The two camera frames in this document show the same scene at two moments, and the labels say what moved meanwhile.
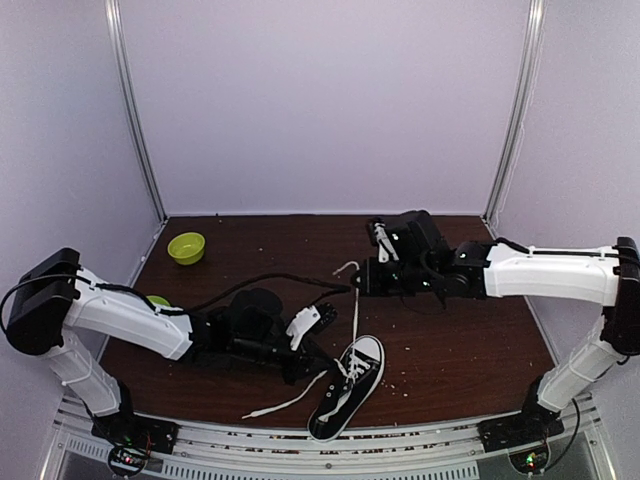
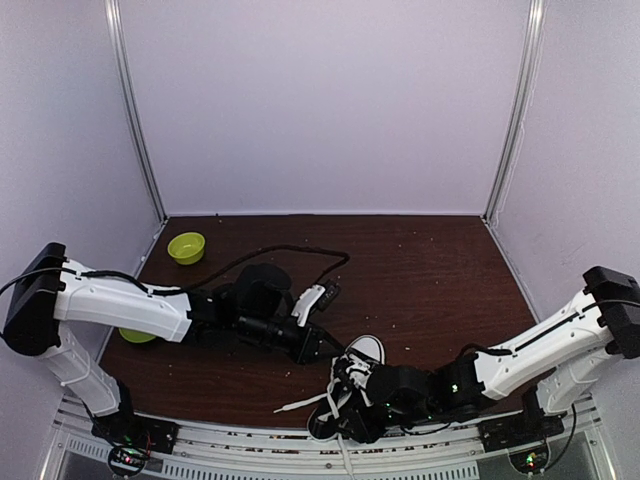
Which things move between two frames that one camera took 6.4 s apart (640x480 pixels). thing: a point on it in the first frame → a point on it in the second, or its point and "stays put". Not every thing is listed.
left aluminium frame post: (114, 14) stays put
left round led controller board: (128, 460) stays put
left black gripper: (304, 364) → (306, 353)
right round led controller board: (532, 461) stays put
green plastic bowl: (187, 248) stays put
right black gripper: (370, 285) → (364, 431)
